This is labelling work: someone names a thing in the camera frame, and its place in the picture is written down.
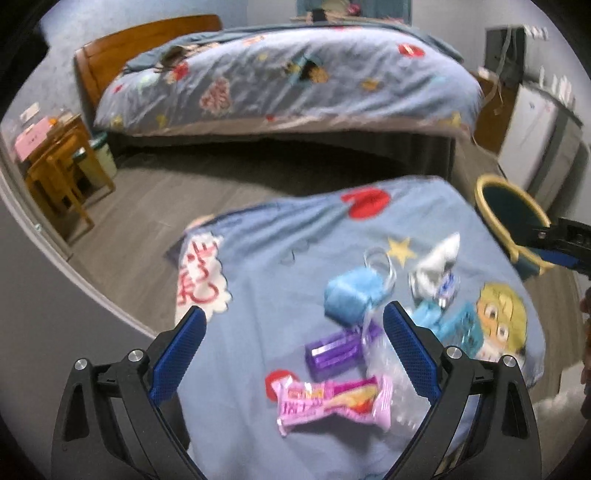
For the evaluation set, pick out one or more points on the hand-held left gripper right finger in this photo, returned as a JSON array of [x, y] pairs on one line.
[[411, 350]]

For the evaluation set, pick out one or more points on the teal trash can yellow rim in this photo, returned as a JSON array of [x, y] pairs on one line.
[[503, 207]]

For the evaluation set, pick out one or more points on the bed with cartoon duvet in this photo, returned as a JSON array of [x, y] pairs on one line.
[[286, 78]]

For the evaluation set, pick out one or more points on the purple wrapper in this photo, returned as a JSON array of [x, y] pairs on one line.
[[334, 350]]

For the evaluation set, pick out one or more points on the pink snack wrapper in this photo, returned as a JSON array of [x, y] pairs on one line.
[[332, 401]]

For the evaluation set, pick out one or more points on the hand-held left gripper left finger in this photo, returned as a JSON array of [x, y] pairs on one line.
[[178, 355]]

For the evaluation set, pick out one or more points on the blue glove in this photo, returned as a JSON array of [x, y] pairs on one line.
[[348, 295]]

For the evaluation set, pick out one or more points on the person's right hand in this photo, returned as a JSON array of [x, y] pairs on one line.
[[587, 304]]

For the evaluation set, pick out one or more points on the wooden nightstand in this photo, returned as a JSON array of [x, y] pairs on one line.
[[69, 124]]

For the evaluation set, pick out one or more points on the clear plastic bag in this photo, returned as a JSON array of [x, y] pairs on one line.
[[392, 387]]

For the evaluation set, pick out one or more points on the white wall hooks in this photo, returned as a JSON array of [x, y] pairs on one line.
[[538, 32]]

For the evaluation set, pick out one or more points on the clear plastic loop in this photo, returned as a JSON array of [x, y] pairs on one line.
[[390, 272]]

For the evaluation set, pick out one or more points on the wooden cabinet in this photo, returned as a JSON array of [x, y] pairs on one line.
[[494, 115]]

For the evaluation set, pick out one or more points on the teal blister pack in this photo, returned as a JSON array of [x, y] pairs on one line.
[[461, 330]]

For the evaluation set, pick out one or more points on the wooden bed headboard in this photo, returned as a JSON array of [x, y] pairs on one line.
[[115, 50]]

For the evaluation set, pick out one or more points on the blue printed blanket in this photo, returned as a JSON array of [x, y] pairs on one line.
[[286, 258]]

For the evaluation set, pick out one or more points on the black monitor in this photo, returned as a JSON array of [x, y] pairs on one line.
[[505, 50]]

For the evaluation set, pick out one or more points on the teal window curtain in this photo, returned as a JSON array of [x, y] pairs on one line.
[[304, 7]]

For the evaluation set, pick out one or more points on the white router with antennas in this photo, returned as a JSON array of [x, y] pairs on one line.
[[554, 85]]

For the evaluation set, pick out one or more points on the small blue white packet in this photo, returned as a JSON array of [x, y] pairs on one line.
[[449, 286]]

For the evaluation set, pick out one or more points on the white cloth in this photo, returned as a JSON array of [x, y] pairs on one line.
[[561, 406]]

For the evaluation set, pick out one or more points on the white tissue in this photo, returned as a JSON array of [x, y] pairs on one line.
[[438, 261]]

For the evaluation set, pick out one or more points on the light blue plastic item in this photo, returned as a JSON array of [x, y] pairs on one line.
[[425, 318]]

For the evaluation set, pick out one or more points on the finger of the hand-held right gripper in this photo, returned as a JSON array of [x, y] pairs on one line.
[[561, 259], [561, 234]]

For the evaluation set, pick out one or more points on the white wall switch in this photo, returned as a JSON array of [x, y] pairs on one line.
[[30, 113]]

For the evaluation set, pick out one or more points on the white grey air purifier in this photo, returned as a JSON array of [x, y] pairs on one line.
[[535, 138]]

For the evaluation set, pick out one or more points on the pink box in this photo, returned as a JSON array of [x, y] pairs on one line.
[[32, 136]]

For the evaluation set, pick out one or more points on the small white green bin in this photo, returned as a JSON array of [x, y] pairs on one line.
[[104, 154]]

